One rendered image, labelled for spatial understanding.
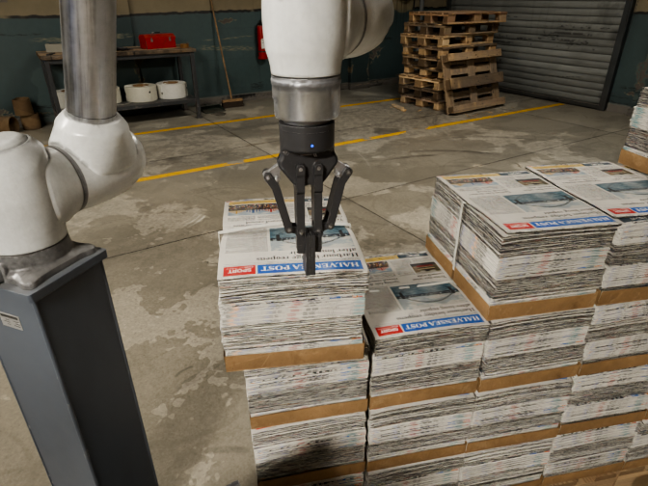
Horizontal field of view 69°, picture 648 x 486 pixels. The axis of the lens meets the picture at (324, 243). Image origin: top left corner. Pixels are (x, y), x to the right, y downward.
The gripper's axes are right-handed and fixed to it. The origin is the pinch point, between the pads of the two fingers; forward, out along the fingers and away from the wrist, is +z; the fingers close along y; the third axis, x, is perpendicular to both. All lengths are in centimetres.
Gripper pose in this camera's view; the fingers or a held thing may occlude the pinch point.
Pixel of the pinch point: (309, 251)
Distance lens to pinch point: 73.0
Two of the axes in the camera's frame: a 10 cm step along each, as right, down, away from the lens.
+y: -9.8, 1.0, -1.8
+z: 0.0, 8.9, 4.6
